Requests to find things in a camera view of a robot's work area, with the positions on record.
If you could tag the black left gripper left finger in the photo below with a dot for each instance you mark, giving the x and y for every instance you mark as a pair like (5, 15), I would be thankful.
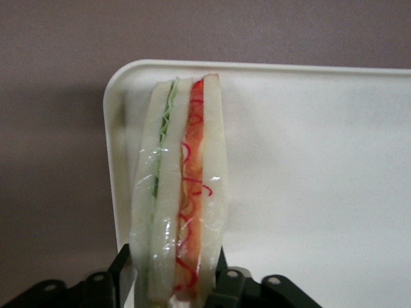
(96, 290)

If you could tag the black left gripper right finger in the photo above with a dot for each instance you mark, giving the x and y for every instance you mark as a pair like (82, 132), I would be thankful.
(257, 293)

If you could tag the triangle sandwich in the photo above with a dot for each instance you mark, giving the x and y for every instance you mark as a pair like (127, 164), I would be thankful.
(167, 192)

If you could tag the cream plastic tray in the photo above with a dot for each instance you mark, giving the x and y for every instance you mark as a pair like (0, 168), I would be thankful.
(305, 160)

